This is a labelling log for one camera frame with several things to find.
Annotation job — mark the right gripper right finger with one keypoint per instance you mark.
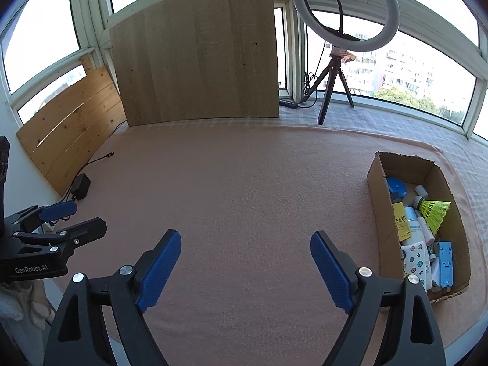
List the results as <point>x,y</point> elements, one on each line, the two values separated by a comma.
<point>411,336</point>

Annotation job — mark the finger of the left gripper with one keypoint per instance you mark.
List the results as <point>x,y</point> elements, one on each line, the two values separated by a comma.
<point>31,218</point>
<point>73,236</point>

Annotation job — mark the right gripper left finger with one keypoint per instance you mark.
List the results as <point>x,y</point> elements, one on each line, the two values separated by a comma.
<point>79,335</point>

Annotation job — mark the blue plastic phone stand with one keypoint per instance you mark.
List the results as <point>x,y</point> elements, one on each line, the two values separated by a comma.
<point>446,275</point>

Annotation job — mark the wooden clothespin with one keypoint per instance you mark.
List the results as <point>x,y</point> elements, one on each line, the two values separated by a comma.
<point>436,294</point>

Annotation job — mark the pink bottle grey cap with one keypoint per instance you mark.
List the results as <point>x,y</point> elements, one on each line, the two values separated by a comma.
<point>427,233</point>

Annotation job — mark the small white translucent cap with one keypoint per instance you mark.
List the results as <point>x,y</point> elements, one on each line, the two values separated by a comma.
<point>421,191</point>

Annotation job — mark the left white gloved hand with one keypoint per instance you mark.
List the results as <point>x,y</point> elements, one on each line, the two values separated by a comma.
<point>26,300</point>

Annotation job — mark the black power adapter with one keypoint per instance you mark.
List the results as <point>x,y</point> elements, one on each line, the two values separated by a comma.
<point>80,187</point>

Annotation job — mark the white patterned small box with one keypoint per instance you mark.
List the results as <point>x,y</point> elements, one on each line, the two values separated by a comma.
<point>417,262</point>

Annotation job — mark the slatted pine headboard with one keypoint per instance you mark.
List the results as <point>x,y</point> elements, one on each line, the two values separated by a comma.
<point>69,129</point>

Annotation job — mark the small green white bottle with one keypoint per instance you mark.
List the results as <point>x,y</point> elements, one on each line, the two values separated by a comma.
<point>431,252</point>

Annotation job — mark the white blue lotion tube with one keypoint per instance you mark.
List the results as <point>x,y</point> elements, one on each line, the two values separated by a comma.
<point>416,234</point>

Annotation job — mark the yellow black card package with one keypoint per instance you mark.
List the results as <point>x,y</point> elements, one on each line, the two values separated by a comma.
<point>401,220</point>

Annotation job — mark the brown cardboard box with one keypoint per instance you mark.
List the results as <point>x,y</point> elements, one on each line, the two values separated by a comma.
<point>413,170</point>

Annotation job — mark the yellow green shuttlecock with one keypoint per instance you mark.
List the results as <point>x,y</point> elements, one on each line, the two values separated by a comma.
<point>433,212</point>

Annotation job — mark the blue round container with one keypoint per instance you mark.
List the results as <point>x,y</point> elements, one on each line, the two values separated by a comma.
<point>396,187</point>

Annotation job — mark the large wooden board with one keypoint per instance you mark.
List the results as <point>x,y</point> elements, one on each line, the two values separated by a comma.
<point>197,59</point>

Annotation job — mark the black tripod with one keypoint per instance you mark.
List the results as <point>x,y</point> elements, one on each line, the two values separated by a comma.
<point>332,71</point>

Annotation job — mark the black inline cable remote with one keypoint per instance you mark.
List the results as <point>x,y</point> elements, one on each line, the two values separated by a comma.
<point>288,103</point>

